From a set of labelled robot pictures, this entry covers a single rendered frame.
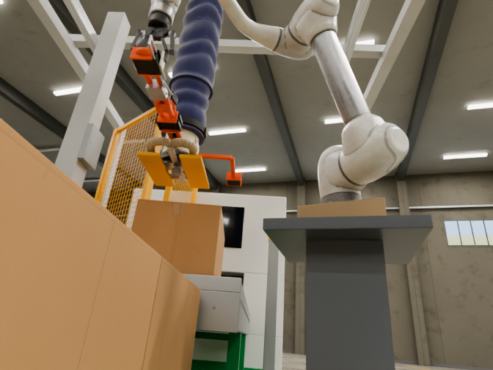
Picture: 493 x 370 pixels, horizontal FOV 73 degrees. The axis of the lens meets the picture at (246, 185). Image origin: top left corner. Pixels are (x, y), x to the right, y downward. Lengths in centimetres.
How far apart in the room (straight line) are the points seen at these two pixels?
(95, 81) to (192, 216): 181
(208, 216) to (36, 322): 123
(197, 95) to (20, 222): 149
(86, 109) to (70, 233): 254
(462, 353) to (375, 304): 1152
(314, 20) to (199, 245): 104
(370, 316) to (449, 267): 1179
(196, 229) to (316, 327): 71
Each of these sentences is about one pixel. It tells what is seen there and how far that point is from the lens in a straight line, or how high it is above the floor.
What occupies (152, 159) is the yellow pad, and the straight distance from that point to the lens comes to 158.
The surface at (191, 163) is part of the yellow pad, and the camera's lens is 155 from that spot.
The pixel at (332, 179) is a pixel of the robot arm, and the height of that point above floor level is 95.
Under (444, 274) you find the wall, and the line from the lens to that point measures 1282.
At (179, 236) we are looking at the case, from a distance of 158.
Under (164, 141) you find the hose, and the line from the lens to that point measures 155.
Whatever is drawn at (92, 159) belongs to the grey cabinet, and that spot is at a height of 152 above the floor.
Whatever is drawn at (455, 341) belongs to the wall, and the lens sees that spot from 1263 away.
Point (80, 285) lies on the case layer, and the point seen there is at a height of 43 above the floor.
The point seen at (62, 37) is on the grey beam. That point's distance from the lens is 431.
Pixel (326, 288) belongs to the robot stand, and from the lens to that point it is 116.
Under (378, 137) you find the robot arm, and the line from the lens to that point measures 117.
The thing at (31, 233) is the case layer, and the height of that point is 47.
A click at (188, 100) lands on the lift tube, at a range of 178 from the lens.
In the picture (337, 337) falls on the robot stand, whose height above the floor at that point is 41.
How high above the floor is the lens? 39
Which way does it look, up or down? 24 degrees up
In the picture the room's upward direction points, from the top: 5 degrees clockwise
